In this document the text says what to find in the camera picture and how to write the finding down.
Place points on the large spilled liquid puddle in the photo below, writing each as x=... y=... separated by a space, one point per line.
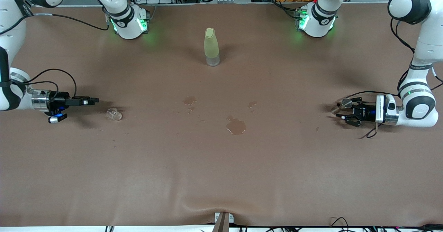
x=236 y=127

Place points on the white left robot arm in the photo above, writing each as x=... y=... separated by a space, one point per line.
x=427 y=45

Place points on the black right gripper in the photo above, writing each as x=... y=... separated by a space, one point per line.
x=57 y=99

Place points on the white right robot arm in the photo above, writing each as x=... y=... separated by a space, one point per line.
x=123 y=28

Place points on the medium spilled liquid puddle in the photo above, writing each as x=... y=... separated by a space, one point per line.
x=189 y=101

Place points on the aluminium frame profile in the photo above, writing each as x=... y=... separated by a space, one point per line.
x=26 y=11

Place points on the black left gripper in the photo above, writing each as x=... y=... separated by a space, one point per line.
x=365 y=113

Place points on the brown table mat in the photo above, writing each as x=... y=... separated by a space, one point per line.
x=221 y=173

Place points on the small spilled liquid puddle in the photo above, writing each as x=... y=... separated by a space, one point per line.
x=251 y=104

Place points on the clear glass measuring beaker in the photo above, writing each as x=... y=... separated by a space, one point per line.
x=116 y=115

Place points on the steel double-cone jigger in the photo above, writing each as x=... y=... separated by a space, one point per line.
x=346 y=103

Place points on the green-sleeved glass shaker bottle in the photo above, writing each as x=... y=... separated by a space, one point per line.
x=211 y=45

